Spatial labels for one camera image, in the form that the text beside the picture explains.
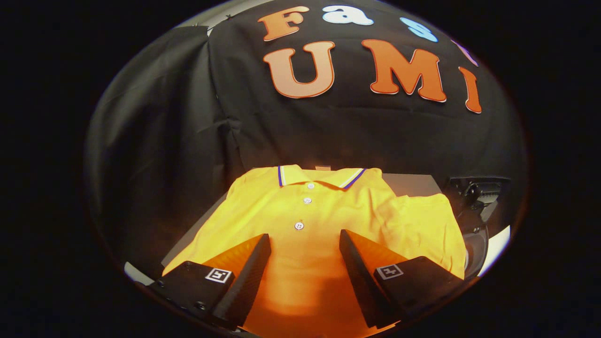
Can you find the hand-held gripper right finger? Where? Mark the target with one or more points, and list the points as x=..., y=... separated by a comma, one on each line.
x=364, y=279

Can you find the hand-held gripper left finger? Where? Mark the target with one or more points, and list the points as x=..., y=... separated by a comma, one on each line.
x=246, y=279

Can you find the yellow polo shirt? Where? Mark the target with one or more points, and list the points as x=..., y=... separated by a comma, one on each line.
x=305, y=253

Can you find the dark grey washing machine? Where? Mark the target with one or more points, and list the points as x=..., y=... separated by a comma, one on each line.
x=474, y=234

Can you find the tinted washing machine lid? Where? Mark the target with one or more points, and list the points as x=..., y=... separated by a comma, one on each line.
x=483, y=188

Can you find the grey cabinet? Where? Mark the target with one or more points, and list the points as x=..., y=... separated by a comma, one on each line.
x=413, y=184

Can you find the white side table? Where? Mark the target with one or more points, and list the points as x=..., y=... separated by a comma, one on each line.
x=497, y=249

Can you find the black backdrop cloth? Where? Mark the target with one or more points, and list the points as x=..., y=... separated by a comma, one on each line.
x=328, y=131

